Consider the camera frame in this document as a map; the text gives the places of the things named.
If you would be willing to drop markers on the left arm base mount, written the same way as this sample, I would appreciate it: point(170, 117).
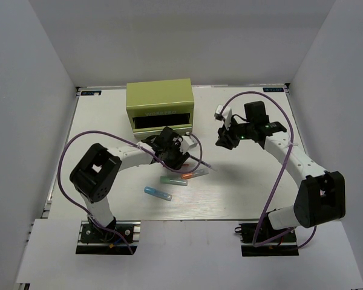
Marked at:
point(93, 241)

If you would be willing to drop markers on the purple gel pen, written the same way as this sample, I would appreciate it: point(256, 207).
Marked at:
point(203, 163)

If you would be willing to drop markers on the right blue corner label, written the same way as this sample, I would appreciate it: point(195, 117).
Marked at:
point(273, 89)

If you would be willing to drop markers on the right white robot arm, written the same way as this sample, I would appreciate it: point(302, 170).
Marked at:
point(321, 194)

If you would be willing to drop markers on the left blue corner label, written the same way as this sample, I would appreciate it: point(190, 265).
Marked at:
point(91, 93)

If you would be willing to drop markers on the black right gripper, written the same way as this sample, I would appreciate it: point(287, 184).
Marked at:
point(226, 139)

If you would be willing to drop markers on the blue highlighter marker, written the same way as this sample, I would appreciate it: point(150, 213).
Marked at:
point(157, 193)

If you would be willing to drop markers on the blue corner label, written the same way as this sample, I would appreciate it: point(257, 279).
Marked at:
point(273, 89)
point(91, 93)

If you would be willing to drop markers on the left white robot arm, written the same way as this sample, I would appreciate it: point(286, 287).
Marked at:
point(94, 175)

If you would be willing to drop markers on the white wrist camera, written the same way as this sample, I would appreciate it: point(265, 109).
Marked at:
point(187, 142)
point(224, 114)

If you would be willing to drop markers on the green metal drawer box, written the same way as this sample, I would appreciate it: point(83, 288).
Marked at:
point(153, 105)

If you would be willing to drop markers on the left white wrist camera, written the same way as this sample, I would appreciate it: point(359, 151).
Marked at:
point(187, 142)

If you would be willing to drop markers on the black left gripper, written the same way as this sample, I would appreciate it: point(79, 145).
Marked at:
point(181, 159)

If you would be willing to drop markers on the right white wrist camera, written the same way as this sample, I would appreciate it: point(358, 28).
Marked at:
point(224, 114)

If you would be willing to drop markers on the green highlighter marker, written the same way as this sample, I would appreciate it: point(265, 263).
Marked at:
point(173, 181)

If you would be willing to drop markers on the orange highlighter marker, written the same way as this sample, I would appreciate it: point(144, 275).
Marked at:
point(194, 174)

